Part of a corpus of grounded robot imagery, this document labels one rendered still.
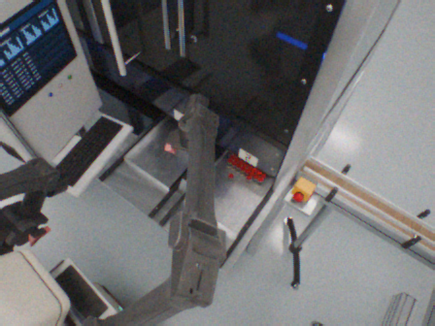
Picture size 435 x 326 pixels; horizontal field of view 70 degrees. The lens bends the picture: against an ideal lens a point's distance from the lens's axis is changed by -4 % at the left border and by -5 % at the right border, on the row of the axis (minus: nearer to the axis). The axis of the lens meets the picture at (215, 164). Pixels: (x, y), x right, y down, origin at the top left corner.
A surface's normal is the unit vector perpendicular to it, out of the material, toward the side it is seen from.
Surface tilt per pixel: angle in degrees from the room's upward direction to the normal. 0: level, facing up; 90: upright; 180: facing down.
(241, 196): 0
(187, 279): 36
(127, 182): 0
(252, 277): 0
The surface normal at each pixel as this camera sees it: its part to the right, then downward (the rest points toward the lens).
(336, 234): 0.04, -0.52
